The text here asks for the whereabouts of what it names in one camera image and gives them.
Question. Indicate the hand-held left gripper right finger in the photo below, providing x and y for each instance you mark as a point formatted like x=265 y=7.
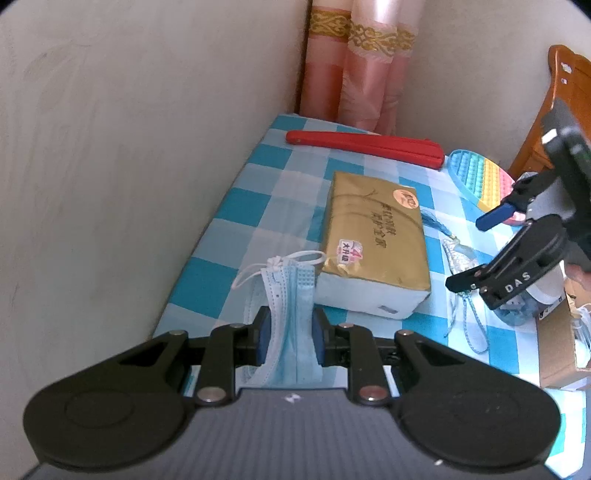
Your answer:
x=318 y=337

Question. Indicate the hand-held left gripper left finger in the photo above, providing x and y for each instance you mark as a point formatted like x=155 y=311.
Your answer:
x=262 y=334

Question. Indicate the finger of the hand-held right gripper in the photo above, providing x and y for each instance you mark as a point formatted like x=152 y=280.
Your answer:
x=494 y=217
x=521 y=267

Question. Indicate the brocade sachet with blue tassel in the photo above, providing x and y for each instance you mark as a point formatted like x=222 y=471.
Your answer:
x=461 y=258

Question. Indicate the cardboard box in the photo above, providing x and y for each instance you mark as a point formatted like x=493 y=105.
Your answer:
x=556 y=350

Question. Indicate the clear jar with white lid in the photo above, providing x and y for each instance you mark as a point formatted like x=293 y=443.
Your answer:
x=547 y=290

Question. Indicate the rainbow pop bubble toy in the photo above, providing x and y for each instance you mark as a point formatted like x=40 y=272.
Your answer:
x=480 y=175

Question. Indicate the wooden chair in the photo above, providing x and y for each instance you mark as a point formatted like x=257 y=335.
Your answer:
x=561 y=78

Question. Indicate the gold tissue pack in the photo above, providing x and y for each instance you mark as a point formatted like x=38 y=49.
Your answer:
x=374 y=244

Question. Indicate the blue checkered tablecloth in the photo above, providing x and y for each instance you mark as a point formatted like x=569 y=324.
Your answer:
x=240 y=221

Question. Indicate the red folded fan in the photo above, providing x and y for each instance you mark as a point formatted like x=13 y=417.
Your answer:
x=364 y=145

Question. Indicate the pink patterned curtain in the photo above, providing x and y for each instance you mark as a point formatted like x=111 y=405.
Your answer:
x=360 y=69

